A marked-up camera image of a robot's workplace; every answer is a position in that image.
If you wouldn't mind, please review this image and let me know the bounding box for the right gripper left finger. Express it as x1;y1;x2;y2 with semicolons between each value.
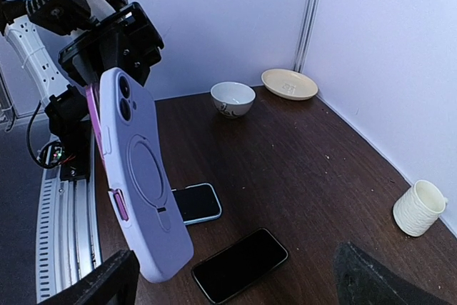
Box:
42;250;139;304

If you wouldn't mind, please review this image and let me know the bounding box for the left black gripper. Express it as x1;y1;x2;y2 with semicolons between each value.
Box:
59;2;164;86

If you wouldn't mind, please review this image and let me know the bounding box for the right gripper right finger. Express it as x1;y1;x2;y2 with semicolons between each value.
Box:
333;241;453;304

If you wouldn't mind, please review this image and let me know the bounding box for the purple smartphone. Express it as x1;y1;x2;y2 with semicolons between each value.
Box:
85;83;129;221

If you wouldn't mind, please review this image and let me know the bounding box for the lilac silicone phone case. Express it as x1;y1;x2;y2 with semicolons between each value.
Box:
99;68;194;283

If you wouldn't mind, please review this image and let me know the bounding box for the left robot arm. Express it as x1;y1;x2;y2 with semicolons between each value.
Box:
1;0;164;181

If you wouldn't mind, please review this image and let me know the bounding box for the black phone centre left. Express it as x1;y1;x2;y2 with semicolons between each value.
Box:
191;228;288;304

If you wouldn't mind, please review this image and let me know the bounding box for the phone in light-blue case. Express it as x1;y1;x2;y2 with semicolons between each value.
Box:
172;183;222;226

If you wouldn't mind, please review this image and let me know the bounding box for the cream textured mug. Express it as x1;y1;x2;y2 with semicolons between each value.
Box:
392;180;448;237

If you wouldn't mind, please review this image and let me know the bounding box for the white patterned bowl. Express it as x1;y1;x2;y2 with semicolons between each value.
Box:
210;81;256;119

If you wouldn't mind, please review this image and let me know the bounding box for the beige ceramic plate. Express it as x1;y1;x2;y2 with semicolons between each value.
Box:
261;69;318;101

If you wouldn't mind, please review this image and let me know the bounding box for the left aluminium corner post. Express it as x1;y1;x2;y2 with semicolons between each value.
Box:
293;0;320;72

